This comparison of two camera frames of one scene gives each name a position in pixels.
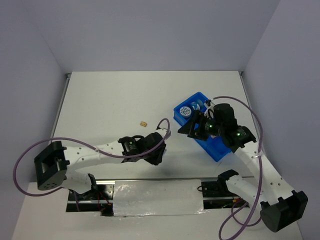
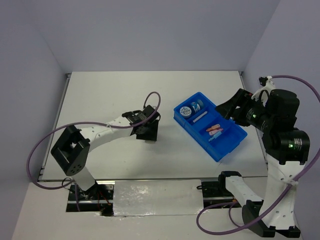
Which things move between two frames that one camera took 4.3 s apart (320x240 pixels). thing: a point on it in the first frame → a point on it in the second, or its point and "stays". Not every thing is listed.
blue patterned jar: [185, 112] stays
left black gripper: [157, 159] → [153, 135]
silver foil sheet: [157, 197] stays
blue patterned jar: [198, 105] stays
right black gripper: [188, 127] → [227, 108]
